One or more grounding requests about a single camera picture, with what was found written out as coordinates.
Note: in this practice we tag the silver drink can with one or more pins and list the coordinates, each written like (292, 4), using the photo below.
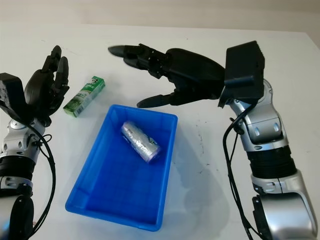
(140, 141)

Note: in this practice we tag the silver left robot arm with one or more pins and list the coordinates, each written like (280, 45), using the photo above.
(15, 142)

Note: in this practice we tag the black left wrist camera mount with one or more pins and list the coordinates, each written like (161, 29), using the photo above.
(10, 87)

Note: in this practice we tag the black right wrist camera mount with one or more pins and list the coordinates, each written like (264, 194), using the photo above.
(245, 65)

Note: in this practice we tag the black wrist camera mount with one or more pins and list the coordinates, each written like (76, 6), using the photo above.
(10, 87)
(245, 65)

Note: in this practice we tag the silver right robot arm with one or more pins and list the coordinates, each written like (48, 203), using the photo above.
(265, 120)

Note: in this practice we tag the blue plastic tray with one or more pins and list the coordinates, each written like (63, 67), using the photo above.
(120, 187)

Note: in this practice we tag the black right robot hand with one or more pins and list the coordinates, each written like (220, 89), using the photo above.
(192, 72)

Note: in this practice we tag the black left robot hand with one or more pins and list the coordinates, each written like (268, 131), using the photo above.
(37, 92)

